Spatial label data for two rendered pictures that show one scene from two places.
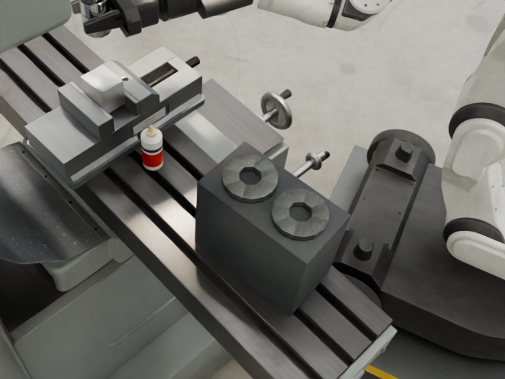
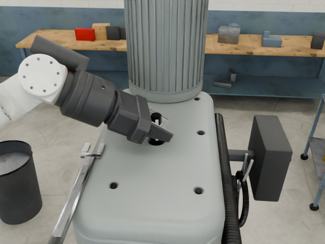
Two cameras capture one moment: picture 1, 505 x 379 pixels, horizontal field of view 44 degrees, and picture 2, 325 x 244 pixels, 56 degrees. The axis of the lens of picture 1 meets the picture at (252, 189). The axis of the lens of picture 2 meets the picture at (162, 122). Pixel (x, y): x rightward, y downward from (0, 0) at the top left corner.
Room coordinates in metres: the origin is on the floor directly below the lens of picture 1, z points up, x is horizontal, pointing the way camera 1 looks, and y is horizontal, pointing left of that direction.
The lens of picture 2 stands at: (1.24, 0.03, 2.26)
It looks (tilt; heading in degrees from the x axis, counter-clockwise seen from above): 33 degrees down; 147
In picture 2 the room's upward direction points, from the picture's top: straight up
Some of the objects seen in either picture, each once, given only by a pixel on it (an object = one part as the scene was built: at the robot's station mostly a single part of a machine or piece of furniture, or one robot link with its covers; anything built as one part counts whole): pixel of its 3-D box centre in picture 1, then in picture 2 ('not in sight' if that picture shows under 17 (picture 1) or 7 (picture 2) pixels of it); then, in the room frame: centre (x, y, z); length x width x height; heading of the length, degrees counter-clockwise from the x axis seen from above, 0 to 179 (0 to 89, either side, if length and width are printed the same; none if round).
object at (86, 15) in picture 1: (95, 14); not in sight; (0.81, 0.30, 1.23); 0.05 x 0.05 x 0.06
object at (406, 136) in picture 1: (400, 158); not in sight; (1.24, -0.42, 0.50); 0.20 x 0.05 x 0.20; 73
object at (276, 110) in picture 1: (267, 116); not in sight; (1.20, -0.01, 0.63); 0.16 x 0.12 x 0.12; 142
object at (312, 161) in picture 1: (303, 168); not in sight; (1.13, -0.14, 0.51); 0.22 x 0.06 x 0.06; 142
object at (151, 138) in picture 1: (152, 144); not in sight; (0.75, 0.20, 0.99); 0.04 x 0.04 x 0.11
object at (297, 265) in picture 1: (267, 227); not in sight; (0.58, -0.04, 1.03); 0.22 x 0.12 x 0.20; 58
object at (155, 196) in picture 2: not in sight; (157, 164); (0.79, 0.31, 1.81); 0.47 x 0.26 x 0.16; 142
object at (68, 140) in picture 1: (118, 104); not in sight; (0.84, 0.29, 0.99); 0.35 x 0.15 x 0.11; 144
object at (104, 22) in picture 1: (104, 24); not in sight; (0.78, 0.28, 1.23); 0.06 x 0.02 x 0.03; 128
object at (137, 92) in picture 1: (127, 85); not in sight; (0.86, 0.27, 1.02); 0.12 x 0.06 x 0.04; 54
